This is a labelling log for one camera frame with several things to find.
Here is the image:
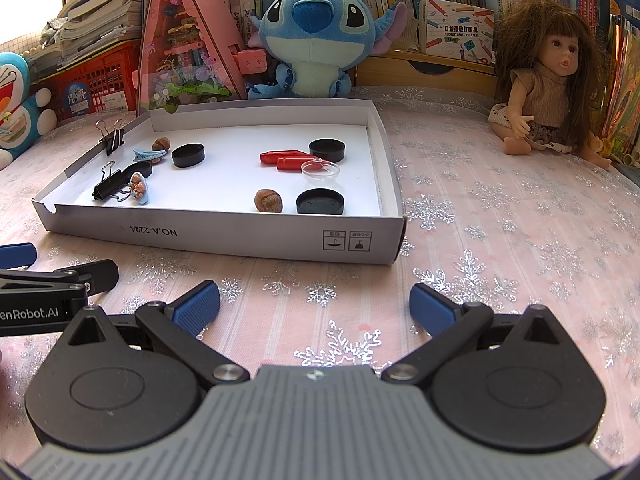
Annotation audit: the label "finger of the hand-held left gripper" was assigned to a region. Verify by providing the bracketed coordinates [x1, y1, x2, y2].
[0, 258, 120, 297]
[0, 242, 38, 269]

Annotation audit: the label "black round lid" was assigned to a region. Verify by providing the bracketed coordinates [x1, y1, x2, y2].
[308, 138, 347, 163]
[296, 189, 346, 216]
[171, 143, 206, 168]

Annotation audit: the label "white printed carton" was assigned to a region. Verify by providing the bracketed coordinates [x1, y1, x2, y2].
[419, 0, 496, 66]

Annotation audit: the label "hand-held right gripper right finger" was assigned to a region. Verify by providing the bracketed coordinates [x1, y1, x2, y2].
[381, 281, 564, 387]

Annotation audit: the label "wooden shelf drawer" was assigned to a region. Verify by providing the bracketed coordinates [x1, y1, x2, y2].
[356, 50, 501, 101]

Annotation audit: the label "white cardboard box tray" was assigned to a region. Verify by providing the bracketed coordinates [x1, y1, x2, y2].
[32, 99, 407, 266]

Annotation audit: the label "small black scoop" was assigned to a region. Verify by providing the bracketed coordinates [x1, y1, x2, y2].
[120, 161, 153, 181]

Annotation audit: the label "black binder clip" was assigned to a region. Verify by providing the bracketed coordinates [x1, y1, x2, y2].
[91, 161, 132, 203]
[95, 119, 126, 157]

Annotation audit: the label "blue alien plush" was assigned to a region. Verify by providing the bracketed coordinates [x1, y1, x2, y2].
[245, 0, 408, 101]

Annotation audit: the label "shiny foil sheets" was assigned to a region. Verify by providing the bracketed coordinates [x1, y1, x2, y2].
[597, 10, 640, 161]

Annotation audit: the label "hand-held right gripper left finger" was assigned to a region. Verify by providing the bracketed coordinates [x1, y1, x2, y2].
[65, 280, 251, 388]

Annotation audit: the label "stack of paper books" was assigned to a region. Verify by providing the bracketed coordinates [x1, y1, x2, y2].
[52, 0, 146, 68]

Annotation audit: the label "small figurine hair clip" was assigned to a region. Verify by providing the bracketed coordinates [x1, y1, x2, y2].
[127, 171, 149, 203]

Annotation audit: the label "blue cat plush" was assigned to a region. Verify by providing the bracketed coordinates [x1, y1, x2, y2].
[0, 52, 58, 171]

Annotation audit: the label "brown-haired doll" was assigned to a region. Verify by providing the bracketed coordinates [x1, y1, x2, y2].
[487, 0, 613, 170]

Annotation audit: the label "red plastic crate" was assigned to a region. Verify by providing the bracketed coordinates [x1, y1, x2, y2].
[32, 40, 143, 123]

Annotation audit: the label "red plastic piece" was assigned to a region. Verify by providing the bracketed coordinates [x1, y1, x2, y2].
[260, 150, 307, 165]
[276, 157, 321, 172]

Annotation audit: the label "pink triangular toy house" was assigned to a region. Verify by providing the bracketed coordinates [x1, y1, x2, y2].
[135, 0, 266, 113]

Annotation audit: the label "clear round dish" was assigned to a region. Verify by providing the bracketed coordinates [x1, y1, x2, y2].
[301, 157, 342, 180]

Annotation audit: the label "pink snowflake tablecloth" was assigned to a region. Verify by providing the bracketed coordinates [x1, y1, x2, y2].
[0, 85, 640, 480]

